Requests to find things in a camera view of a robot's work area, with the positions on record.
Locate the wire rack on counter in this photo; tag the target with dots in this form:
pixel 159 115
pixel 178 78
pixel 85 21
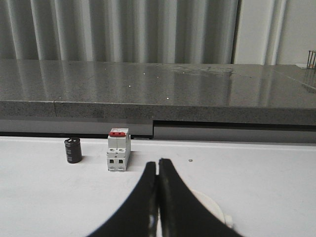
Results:
pixel 311 62

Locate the white half-ring pipe clamp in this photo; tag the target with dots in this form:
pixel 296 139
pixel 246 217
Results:
pixel 213 208

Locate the white circuit breaker red switch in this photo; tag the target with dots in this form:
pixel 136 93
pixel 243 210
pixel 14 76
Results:
pixel 119 148

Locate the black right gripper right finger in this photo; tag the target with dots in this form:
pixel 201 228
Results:
pixel 181 213

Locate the black cylindrical capacitor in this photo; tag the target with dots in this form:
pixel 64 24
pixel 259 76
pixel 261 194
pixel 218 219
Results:
pixel 73 150

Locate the grey pleated curtain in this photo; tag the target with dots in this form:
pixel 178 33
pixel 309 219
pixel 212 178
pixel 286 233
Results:
pixel 157 31

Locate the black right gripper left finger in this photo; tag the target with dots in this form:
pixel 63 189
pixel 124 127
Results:
pixel 138 215

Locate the grey stone counter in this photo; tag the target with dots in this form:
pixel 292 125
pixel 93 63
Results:
pixel 211 102

